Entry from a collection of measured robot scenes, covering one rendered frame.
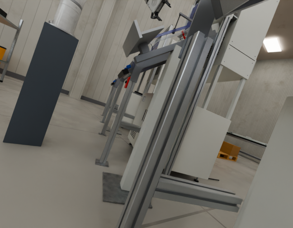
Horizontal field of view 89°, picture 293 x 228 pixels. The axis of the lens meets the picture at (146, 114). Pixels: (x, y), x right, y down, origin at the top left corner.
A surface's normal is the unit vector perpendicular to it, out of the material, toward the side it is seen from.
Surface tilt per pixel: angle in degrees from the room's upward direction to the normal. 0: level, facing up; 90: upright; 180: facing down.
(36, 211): 0
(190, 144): 90
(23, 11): 90
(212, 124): 90
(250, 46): 90
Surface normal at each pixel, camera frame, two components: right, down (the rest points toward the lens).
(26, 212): 0.36, -0.93
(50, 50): 0.56, 0.24
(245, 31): 0.27, 0.14
